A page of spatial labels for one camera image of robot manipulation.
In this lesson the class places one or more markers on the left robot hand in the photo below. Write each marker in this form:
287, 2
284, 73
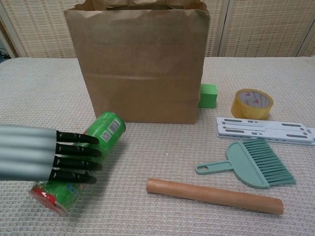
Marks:
29, 152

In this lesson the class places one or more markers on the green chips can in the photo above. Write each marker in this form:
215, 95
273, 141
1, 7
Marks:
108, 127

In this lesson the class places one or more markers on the brown paper bag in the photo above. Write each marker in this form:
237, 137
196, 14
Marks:
142, 73

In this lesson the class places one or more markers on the teal hand brush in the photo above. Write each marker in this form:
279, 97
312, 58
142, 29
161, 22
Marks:
243, 162

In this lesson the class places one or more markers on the cream woven tablecloth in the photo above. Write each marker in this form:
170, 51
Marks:
172, 152

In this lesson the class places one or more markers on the wooden rolling pin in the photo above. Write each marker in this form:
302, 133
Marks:
209, 195

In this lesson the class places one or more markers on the green foam cube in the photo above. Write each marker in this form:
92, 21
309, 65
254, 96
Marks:
209, 97

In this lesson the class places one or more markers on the yellowish packing tape roll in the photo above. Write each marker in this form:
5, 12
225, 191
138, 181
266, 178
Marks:
246, 110

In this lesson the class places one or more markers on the white folding stand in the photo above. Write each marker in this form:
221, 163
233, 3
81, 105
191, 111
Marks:
270, 127

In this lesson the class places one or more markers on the woven bamboo folding screen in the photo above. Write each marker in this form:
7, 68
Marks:
258, 24

